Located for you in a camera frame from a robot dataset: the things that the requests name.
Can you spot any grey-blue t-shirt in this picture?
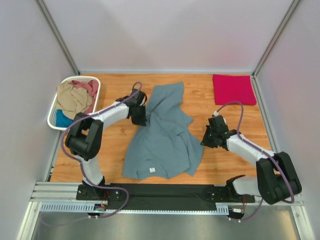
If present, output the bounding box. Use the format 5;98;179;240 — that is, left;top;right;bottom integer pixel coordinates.
122;81;204;180

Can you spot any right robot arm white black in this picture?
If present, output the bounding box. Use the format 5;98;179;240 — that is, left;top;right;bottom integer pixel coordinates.
201;125;302;205

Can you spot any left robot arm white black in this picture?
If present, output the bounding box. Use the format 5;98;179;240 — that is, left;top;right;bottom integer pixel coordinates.
63;88;148;190

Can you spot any pink shirt in basket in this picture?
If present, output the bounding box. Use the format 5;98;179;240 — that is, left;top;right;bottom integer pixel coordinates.
70;79;99;114

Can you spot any folded magenta t-shirt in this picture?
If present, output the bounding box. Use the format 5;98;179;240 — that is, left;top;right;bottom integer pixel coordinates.
212;74;257;106

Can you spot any beige shirt in basket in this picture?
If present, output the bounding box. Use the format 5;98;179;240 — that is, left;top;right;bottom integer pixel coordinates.
55;81;93;120

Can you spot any teal shirt in basket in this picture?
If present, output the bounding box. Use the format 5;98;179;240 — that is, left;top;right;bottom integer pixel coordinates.
55;109;73;128

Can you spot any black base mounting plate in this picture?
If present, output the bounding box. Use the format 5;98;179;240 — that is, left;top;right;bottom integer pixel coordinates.
76;183;255;211

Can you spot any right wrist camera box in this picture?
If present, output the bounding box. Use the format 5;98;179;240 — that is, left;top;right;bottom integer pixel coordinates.
208;115;229;132

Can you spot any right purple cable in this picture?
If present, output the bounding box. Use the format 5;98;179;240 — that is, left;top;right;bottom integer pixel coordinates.
212;101;296;223

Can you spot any slotted grey cable duct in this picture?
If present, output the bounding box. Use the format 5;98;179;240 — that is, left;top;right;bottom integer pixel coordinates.
40;202;229;216

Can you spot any aluminium front rail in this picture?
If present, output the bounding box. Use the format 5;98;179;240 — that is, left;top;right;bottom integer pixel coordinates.
29;181;305;206

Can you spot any left aluminium frame post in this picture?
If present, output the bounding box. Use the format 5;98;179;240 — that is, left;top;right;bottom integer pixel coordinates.
35;0;81;76

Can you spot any aluminium frame post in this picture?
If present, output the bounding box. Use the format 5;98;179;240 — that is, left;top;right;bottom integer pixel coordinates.
251;0;302;78
35;0;81;76

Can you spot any right aluminium frame post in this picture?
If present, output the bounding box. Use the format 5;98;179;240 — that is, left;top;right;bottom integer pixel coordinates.
251;0;302;78

